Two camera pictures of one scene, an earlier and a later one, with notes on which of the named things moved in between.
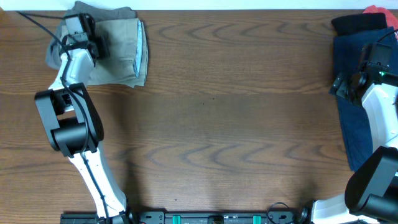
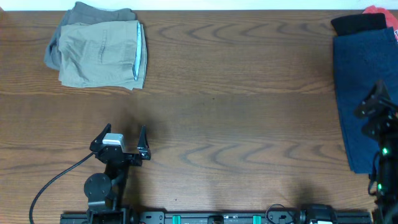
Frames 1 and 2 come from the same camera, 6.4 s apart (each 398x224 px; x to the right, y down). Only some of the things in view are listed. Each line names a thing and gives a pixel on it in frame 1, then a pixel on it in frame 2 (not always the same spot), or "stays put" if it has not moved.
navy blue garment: (347, 49) stays put
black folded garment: (362, 21) stays put
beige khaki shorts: (127, 62) stays put
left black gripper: (78, 37) → (123, 156)
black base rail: (189, 217) stays put
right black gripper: (339, 88) → (376, 115)
